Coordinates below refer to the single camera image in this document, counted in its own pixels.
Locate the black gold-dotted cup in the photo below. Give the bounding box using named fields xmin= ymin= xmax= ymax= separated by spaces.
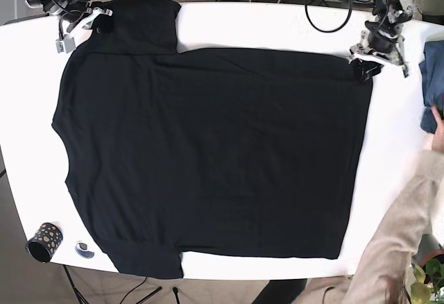
xmin=25 ymin=222 xmax=63 ymax=263

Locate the person's second hand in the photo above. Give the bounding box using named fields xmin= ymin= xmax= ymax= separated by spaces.
xmin=432 ymin=105 xmax=444 ymax=154

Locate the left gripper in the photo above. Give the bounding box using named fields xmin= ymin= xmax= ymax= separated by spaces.
xmin=348 ymin=21 xmax=410 ymax=84

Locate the beige sweater sleeve forearm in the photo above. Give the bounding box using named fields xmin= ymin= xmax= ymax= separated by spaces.
xmin=291 ymin=149 xmax=444 ymax=304

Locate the green potted plant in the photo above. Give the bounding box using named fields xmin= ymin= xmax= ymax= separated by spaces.
xmin=410 ymin=256 xmax=443 ymax=304

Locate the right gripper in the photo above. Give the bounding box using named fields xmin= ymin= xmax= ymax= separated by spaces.
xmin=55 ymin=4 xmax=113 ymax=52

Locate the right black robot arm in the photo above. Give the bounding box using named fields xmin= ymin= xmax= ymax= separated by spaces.
xmin=24 ymin=0 xmax=112 ymax=53

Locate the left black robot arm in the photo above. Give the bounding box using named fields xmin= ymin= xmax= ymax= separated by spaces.
xmin=304 ymin=0 xmax=413 ymax=83

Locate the left silver table grommet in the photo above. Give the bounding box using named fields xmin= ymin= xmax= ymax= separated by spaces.
xmin=75 ymin=242 xmax=95 ymax=259

